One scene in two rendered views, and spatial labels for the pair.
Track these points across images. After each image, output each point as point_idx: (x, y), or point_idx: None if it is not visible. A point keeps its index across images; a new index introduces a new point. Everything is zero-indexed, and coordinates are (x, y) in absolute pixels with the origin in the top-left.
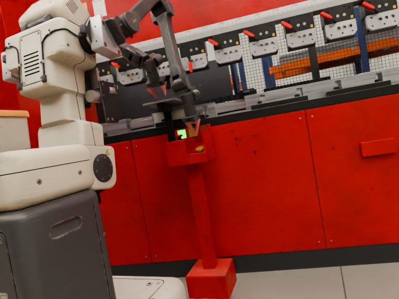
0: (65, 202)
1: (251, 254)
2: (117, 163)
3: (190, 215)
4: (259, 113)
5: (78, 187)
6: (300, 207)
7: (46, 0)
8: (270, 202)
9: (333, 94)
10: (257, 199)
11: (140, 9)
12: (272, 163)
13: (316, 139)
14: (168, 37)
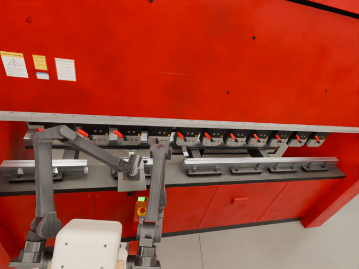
0: None
1: None
2: (78, 203)
3: (130, 223)
4: (193, 184)
5: None
6: (193, 218)
7: (88, 251)
8: (179, 217)
9: (234, 174)
10: (173, 216)
11: (159, 196)
12: (188, 204)
13: (216, 196)
14: (162, 176)
